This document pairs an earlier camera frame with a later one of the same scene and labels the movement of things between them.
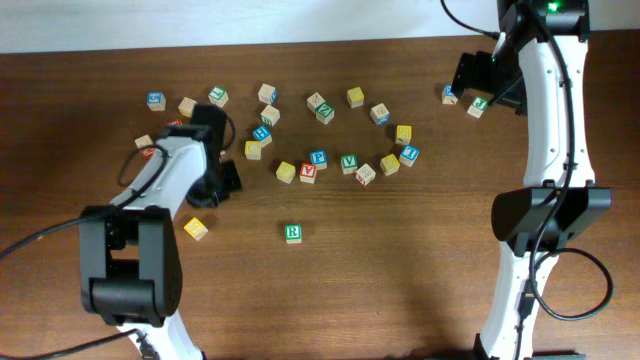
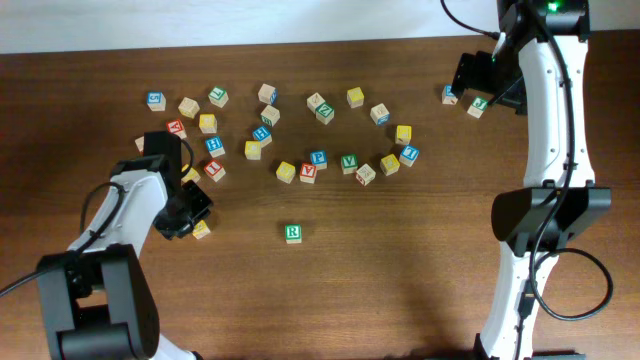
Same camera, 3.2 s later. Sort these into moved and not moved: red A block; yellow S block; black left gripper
Moved: black left gripper
Not moved: red A block; yellow S block
